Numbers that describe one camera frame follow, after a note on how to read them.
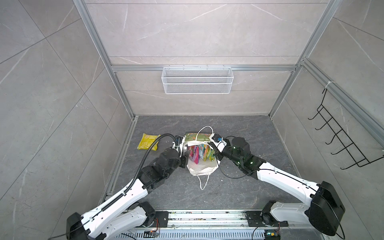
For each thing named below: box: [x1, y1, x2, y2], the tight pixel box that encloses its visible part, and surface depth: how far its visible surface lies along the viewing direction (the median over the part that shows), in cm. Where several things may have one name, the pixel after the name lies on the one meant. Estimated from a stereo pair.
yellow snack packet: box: [137, 133, 162, 151], surface depth 100 cm
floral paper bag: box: [184, 133, 221, 190], surface depth 85 cm
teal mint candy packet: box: [188, 145, 200, 165], surface depth 87 cm
